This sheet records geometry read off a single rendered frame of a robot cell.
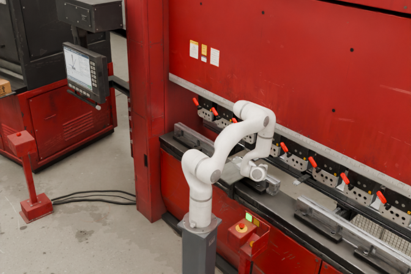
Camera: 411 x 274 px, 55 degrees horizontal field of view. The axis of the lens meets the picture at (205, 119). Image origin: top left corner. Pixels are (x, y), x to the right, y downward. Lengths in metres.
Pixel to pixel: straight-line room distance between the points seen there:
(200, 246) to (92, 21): 1.61
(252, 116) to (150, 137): 1.35
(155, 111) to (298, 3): 1.49
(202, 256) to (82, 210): 1.92
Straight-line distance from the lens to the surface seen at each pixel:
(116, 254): 3.50
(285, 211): 2.58
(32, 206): 3.94
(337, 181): 2.31
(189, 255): 2.33
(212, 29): 2.61
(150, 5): 2.86
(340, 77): 2.08
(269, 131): 2.24
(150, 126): 3.16
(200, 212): 2.12
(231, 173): 2.61
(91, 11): 2.82
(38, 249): 3.70
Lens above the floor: 2.50
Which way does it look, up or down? 27 degrees down
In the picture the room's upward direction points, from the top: 2 degrees clockwise
